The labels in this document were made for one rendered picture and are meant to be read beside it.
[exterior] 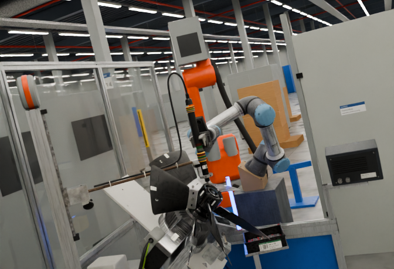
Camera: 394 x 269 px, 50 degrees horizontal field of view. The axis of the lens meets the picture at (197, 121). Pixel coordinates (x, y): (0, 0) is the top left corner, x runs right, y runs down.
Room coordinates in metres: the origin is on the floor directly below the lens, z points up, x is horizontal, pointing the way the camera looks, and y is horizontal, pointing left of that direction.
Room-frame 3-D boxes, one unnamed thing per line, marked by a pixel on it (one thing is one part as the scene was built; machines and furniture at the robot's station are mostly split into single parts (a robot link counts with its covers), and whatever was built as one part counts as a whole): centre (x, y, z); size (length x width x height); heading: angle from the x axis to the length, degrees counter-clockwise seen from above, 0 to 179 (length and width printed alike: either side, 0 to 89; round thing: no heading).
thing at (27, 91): (1.93, 0.71, 1.88); 0.17 x 0.15 x 0.16; 160
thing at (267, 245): (2.25, -0.21, 0.84); 0.22 x 0.17 x 0.07; 86
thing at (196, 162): (2.12, 0.03, 1.33); 0.09 x 0.07 x 0.10; 105
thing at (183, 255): (1.82, 0.20, 1.03); 0.15 x 0.10 x 0.14; 70
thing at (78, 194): (1.96, 0.62, 1.37); 0.10 x 0.07 x 0.08; 105
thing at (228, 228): (2.18, 0.03, 0.98); 0.20 x 0.16 x 0.20; 70
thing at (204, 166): (2.12, 0.02, 1.49); 0.04 x 0.04 x 0.46
